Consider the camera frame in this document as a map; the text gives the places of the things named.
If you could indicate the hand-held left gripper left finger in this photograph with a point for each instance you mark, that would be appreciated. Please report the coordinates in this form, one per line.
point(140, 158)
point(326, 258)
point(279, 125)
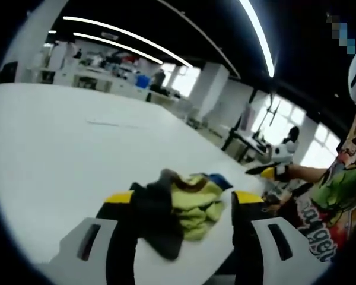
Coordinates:
point(89, 261)

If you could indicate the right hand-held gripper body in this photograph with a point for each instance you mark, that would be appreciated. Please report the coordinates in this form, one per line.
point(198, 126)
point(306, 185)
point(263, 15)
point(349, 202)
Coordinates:
point(282, 155)

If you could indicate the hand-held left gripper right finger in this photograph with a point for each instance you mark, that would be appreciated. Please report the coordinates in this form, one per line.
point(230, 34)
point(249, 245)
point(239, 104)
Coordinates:
point(255, 255)

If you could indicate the green and black garment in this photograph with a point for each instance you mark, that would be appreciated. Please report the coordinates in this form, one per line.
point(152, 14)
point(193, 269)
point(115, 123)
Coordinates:
point(193, 207)

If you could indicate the black-framed table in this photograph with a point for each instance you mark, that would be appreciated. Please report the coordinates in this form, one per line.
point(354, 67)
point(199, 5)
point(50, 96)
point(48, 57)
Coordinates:
point(243, 144)

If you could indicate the bright window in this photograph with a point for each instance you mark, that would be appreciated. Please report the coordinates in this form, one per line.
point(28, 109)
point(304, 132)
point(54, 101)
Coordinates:
point(323, 147)
point(284, 121)

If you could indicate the white square column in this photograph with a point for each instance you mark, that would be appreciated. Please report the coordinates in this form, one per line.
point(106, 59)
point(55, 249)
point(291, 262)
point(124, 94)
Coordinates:
point(213, 89)

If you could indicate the ceiling light strip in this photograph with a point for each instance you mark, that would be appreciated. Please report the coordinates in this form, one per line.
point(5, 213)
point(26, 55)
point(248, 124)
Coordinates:
point(118, 47)
point(261, 35)
point(127, 37)

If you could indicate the blue bin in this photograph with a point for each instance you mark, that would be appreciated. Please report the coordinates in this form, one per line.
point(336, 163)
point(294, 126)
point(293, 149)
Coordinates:
point(143, 80)

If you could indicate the cluttered white workbench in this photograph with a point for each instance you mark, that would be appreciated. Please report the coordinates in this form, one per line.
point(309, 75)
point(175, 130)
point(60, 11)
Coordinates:
point(86, 74)

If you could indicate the black chair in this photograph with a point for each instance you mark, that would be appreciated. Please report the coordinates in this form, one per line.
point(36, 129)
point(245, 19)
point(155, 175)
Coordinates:
point(8, 72)

